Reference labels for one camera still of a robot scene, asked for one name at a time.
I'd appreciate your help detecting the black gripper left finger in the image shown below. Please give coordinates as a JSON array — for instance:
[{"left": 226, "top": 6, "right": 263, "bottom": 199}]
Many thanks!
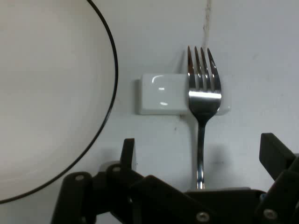
[{"left": 50, "top": 138, "right": 220, "bottom": 224}]

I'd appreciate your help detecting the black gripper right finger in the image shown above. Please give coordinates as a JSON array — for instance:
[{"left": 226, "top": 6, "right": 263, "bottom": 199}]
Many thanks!
[{"left": 254, "top": 133, "right": 299, "bottom": 224}]

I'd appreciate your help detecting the white ceramic cutlery rest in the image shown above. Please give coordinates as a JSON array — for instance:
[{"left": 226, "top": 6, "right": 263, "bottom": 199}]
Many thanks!
[{"left": 135, "top": 73, "right": 232, "bottom": 116}]

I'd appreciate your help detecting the silver metal fork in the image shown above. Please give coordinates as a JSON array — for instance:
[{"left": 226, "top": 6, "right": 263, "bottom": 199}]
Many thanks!
[{"left": 186, "top": 45, "right": 222, "bottom": 190}]

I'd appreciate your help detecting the white plate with black rim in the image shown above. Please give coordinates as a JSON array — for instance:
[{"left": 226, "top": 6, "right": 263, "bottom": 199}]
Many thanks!
[{"left": 0, "top": 0, "right": 119, "bottom": 204}]

